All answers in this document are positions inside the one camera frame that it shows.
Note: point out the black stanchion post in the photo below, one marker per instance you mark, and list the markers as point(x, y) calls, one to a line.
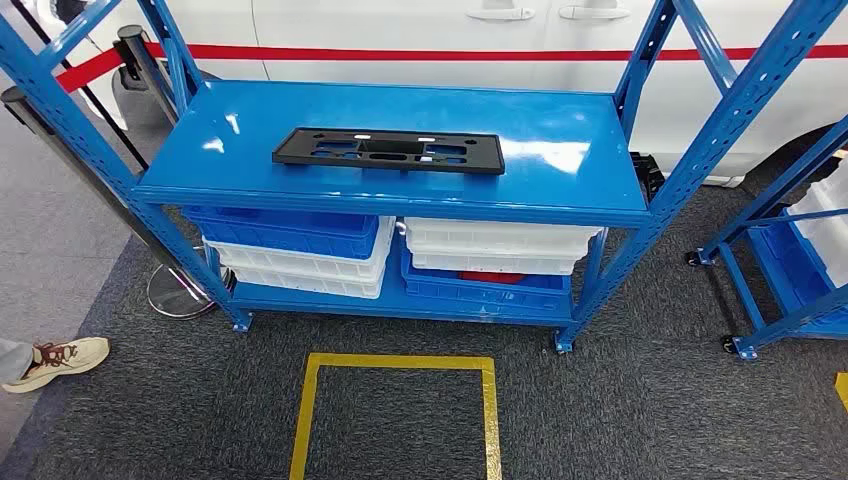
point(132, 40)
point(175, 298)

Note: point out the blue metal shelf rack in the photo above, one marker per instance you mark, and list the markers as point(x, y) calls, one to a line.
point(772, 199)
point(265, 152)

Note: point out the white car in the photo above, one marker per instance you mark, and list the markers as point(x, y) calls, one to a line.
point(397, 26)

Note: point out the thin black pole round base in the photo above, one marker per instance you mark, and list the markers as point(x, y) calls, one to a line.
point(106, 115)

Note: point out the yellow floor tape square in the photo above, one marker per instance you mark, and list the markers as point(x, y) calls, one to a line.
point(842, 391)

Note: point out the person's beige shoe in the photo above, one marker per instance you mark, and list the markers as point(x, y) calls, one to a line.
point(66, 358)

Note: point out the red item in bin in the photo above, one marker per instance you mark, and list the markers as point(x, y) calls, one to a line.
point(493, 277)

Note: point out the blue plastic bin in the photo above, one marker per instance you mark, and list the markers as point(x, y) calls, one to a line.
point(484, 295)
point(788, 272)
point(285, 238)

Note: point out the black plastic plate part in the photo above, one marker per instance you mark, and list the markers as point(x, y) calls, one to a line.
point(484, 159)

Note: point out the red barrier belt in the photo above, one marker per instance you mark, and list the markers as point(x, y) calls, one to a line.
point(89, 69)
point(397, 53)

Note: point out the person's leg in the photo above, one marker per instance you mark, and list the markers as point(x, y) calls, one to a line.
point(12, 361)

